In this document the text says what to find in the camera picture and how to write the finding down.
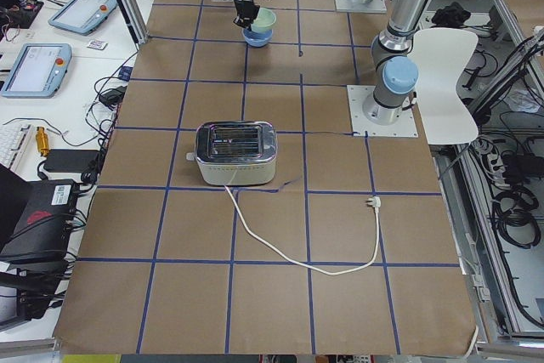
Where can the green bowl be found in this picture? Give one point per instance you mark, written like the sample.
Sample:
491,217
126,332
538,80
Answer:
265,20

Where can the blue bowl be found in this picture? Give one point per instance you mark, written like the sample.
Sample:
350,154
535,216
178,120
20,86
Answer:
257,39

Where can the cream toaster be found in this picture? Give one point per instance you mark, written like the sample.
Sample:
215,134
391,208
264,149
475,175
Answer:
238,153

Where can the small printed label card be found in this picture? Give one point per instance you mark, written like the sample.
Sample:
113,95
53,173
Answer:
97,45

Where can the teach pendant tablet far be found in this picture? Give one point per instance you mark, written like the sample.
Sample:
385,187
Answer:
82,16

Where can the teach pendant tablet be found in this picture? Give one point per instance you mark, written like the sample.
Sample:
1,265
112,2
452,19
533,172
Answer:
82,16
38,71

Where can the white chair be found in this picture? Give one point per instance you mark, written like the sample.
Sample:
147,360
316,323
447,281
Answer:
441,55

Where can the teach pendant tablet near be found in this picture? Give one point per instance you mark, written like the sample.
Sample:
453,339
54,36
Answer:
38,71

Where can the black power adapter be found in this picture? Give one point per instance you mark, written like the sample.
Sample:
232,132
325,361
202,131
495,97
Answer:
70,161

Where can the yellow connector block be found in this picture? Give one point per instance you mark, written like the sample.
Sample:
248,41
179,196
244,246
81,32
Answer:
42,142

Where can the white keyboard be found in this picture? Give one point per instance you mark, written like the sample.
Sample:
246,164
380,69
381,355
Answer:
16,139

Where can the black computer box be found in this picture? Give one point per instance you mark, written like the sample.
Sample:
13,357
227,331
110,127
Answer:
35,218

